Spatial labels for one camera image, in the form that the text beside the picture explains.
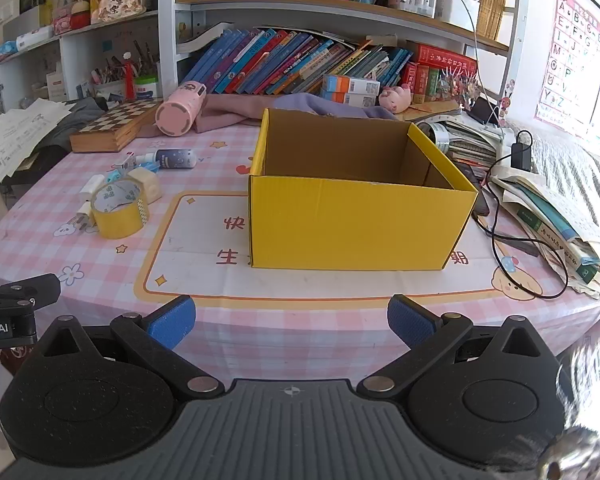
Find white cable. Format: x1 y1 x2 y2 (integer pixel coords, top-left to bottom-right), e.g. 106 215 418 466
459 0 506 111

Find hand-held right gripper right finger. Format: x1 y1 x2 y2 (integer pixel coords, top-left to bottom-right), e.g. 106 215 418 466
356 294 556 396

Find black smartphone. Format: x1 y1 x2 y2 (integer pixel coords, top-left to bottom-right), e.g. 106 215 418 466
452 160 491 217

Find desktop with pink checkered cloth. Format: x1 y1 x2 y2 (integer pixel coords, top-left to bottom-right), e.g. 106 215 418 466
0 120 600 378

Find purple cloth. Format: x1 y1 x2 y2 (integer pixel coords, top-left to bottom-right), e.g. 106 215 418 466
272 92 399 122

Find white tissue pack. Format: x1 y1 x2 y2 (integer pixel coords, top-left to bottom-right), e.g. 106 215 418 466
15 25 56 52

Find row of colourful leaning books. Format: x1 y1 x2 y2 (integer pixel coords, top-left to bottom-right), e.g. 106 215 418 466
180 27 414 97

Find white tub with green lid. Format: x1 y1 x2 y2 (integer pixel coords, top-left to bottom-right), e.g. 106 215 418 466
133 75 160 100

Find stack of magazines and papers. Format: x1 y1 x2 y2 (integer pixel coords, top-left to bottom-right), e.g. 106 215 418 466
415 112 505 169

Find pile of books and papers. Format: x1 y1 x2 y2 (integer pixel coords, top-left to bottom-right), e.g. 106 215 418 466
486 164 600 300

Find black phone on stand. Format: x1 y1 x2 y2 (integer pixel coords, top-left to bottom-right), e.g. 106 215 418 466
467 96 501 126

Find white tape roll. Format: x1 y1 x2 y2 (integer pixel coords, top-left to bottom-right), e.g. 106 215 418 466
127 166 161 204

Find yellow tape roll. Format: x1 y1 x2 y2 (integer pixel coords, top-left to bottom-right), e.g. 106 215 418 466
89 180 151 239

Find row of yellow books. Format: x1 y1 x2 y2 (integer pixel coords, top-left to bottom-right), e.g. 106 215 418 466
477 0 512 41

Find white metal bookshelf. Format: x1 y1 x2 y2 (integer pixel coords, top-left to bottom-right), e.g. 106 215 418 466
157 0 524 102

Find pink thermos bottle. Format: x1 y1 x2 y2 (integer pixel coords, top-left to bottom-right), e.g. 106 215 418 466
155 81 208 138

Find wooden chess board box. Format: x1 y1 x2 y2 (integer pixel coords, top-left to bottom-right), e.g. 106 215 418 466
70 98 164 154

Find cartoon figure ornament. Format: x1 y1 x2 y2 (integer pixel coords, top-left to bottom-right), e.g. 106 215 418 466
497 80 516 127

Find white charger plug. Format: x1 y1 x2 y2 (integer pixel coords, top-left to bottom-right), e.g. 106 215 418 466
68 201 99 233

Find yellow cardboard box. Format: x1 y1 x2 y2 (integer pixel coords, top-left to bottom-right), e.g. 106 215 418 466
249 108 480 272

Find red figurine bottle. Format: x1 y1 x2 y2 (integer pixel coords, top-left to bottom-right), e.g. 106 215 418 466
122 52 136 102

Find dark grey clothing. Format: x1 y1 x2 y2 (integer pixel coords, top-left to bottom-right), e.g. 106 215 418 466
29 97 112 162

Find white storage container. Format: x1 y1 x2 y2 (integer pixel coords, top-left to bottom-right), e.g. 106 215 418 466
435 0 481 31

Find red round container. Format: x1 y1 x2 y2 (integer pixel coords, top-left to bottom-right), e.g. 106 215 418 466
53 0 92 36

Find cup of pens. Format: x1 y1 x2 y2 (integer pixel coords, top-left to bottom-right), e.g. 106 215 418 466
92 44 161 87

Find fluffy grey garment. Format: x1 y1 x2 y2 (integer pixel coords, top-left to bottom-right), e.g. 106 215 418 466
495 330 600 480

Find bunch of colourful paper ornaments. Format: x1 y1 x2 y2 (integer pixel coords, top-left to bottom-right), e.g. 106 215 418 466
437 66 484 104

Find alphabet wall poster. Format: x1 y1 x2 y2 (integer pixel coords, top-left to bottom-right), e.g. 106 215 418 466
533 0 600 137

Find orange white blue box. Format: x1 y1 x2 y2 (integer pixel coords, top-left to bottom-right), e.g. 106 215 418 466
321 91 379 107
322 74 381 95

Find grey striped blanket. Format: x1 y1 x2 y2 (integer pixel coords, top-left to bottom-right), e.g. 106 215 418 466
504 119 600 242

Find black power adapter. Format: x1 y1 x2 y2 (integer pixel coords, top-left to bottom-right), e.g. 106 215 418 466
510 130 534 171

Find loose printed paper sheets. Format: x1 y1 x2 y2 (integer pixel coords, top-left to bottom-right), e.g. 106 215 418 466
0 98 74 192

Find dark blue small bottle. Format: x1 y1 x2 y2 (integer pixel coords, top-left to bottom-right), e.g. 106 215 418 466
135 148 197 171

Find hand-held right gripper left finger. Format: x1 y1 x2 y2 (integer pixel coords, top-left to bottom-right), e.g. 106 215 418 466
39 295 226 396

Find upright red dictionaries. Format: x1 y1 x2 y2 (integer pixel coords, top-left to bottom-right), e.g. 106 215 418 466
411 62 451 106

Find black cable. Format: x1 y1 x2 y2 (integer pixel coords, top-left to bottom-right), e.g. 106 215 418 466
472 130 569 301

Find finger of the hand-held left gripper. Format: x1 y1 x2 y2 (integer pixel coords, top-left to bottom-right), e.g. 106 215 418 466
0 273 62 312

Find pink pig plush toy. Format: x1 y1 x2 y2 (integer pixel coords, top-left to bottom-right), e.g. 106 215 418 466
379 84 414 114

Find red book lying flat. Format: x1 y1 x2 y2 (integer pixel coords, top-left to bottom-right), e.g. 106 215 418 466
412 42 479 69

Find white shelf unit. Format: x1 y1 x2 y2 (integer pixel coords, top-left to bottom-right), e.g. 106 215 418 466
0 10 161 111

